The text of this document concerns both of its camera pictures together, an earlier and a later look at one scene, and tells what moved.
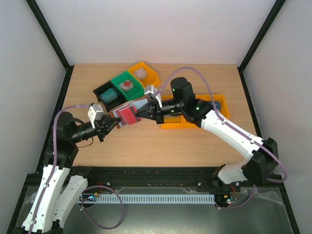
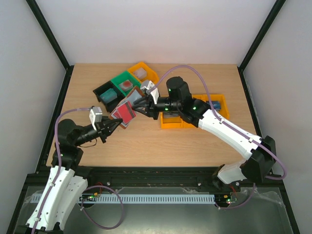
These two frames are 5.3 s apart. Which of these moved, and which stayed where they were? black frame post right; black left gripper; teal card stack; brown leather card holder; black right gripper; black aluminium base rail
Moved: black right gripper; brown leather card holder
Stayed: black left gripper; teal card stack; black aluminium base rail; black frame post right
